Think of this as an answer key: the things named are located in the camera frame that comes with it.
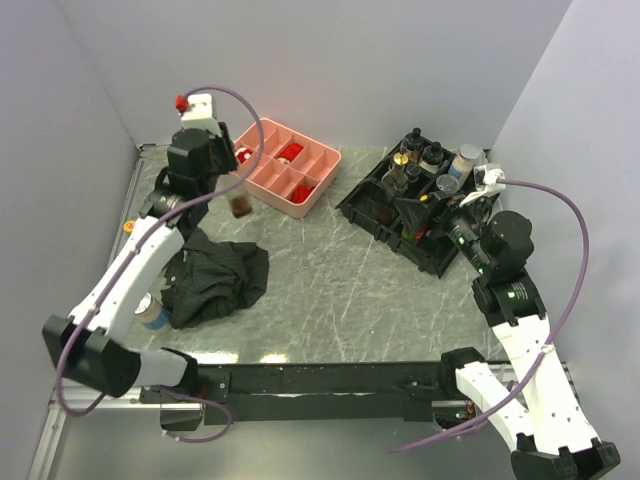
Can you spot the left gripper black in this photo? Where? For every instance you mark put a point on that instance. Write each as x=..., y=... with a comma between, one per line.
x=227, y=149

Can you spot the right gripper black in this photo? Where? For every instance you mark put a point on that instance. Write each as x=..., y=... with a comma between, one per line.
x=413, y=213

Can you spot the glass oil bottle gold spout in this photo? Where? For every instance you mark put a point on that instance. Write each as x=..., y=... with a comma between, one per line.
x=393, y=185

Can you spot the clear lid seasoning jar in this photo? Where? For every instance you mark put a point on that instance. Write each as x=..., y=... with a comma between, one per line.
x=448, y=184

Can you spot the white salt bottle black cap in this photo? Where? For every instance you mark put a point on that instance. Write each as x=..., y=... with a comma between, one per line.
x=432, y=157

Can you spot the blue label white granule bottle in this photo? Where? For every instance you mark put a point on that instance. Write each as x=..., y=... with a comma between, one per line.
x=464, y=161

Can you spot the brown spice bottle black cap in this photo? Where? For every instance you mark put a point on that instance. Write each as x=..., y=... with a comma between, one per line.
x=412, y=145

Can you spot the sauce bottle yellow cap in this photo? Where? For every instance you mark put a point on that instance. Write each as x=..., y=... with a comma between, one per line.
x=128, y=226
x=414, y=236

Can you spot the blue label jar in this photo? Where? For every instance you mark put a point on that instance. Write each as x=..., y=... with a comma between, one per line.
x=152, y=315

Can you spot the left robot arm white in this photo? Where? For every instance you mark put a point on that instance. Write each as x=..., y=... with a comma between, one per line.
x=86, y=346

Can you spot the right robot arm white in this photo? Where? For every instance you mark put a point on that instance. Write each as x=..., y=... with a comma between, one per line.
x=539, y=418

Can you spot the black compartment bin rack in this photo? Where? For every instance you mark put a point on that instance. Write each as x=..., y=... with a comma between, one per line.
x=432, y=255

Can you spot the red santa sock left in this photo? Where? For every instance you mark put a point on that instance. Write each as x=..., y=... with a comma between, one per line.
x=243, y=153

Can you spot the red santa sock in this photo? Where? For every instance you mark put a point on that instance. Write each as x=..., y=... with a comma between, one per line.
x=243, y=153
x=289, y=153

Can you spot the red santa sock middle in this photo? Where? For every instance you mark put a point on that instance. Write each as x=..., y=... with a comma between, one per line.
x=289, y=153

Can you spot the pink divided organizer tray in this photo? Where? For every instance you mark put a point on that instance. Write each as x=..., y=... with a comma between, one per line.
x=273, y=182

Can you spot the red sock front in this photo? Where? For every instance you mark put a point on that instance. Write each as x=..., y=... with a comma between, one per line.
x=300, y=194

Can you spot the black cloth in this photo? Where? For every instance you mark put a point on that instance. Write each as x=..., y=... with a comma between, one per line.
x=209, y=280

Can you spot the black base beam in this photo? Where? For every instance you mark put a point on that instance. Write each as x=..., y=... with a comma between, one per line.
x=420, y=391

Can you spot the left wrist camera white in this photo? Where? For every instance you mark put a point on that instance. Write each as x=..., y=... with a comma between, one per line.
x=197, y=111

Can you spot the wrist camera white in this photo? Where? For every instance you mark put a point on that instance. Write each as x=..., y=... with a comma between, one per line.
x=197, y=111
x=489, y=181

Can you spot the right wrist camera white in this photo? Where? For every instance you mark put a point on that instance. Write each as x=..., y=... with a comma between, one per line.
x=489, y=181

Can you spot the left aluminium rail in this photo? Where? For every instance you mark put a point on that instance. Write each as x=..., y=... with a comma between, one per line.
x=80, y=397

